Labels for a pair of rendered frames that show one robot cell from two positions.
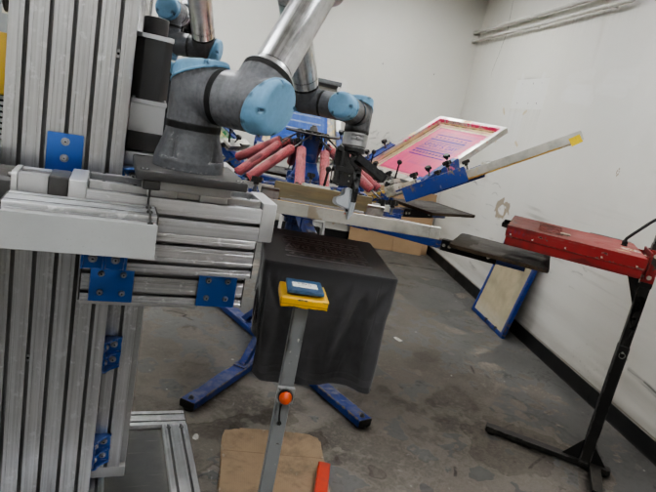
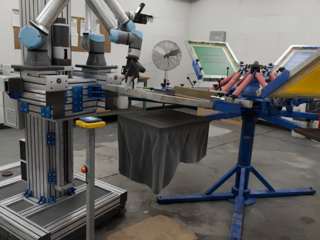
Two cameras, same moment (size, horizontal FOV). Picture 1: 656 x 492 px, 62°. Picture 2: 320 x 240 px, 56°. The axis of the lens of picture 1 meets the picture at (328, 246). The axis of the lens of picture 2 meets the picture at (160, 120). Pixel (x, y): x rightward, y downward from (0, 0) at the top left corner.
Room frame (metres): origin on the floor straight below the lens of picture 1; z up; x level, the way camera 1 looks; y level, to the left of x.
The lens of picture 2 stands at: (0.81, -1.66, 1.38)
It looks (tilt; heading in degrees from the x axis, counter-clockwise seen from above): 13 degrees down; 57
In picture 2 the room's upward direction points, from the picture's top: 3 degrees clockwise
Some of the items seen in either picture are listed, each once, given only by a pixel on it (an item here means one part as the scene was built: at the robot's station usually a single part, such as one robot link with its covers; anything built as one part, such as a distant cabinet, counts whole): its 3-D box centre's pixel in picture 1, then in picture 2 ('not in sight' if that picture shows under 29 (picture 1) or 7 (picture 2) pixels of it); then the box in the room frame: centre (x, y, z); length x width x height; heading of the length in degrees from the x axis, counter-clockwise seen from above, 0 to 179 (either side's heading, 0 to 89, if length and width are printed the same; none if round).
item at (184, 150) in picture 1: (190, 144); (37, 57); (1.20, 0.34, 1.31); 0.15 x 0.15 x 0.10
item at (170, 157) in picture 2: not in sight; (185, 154); (1.99, -0.19, 0.74); 0.46 x 0.04 x 0.42; 10
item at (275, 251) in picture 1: (324, 250); (165, 116); (1.95, 0.01, 0.95); 0.48 x 0.44 x 0.01; 10
